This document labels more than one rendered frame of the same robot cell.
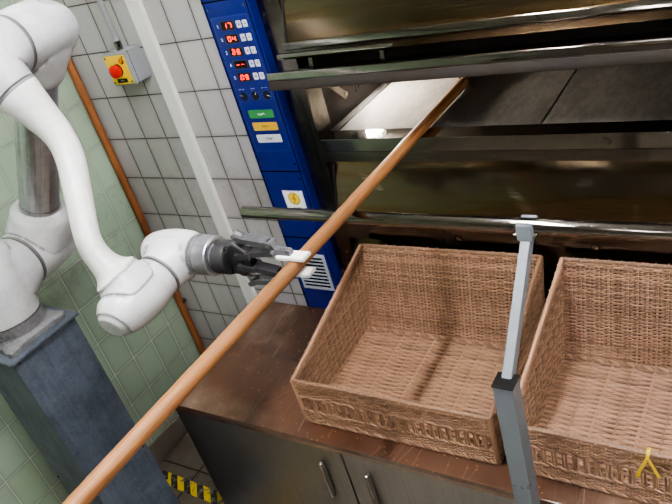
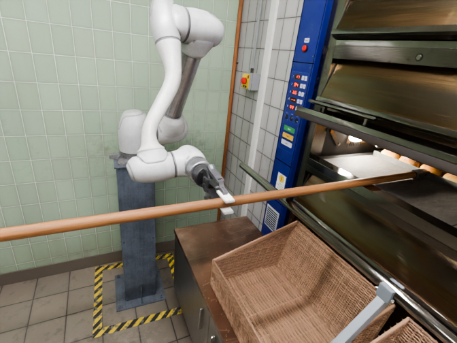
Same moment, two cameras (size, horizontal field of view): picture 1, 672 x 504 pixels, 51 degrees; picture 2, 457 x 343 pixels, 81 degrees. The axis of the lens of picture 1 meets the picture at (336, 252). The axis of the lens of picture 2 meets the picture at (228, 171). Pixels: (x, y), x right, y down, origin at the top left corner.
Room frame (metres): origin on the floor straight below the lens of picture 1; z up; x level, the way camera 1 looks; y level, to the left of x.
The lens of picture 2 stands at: (0.57, -0.20, 1.60)
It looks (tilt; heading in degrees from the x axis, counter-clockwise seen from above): 24 degrees down; 24
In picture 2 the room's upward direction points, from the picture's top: 6 degrees clockwise
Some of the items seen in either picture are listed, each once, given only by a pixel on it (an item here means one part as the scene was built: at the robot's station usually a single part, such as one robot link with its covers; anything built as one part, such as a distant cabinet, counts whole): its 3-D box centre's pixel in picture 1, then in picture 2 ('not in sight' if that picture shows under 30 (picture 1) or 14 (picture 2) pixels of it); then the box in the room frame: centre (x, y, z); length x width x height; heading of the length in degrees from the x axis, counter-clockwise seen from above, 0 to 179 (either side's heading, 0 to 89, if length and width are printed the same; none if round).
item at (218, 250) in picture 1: (235, 257); (206, 179); (1.31, 0.21, 1.20); 0.09 x 0.07 x 0.08; 51
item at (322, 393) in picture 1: (420, 340); (288, 292); (1.46, -0.14, 0.72); 0.56 x 0.49 x 0.28; 52
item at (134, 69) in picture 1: (126, 65); (250, 81); (2.22, 0.44, 1.46); 0.10 x 0.07 x 0.10; 51
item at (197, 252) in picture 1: (210, 255); (199, 170); (1.36, 0.26, 1.20); 0.09 x 0.06 x 0.09; 141
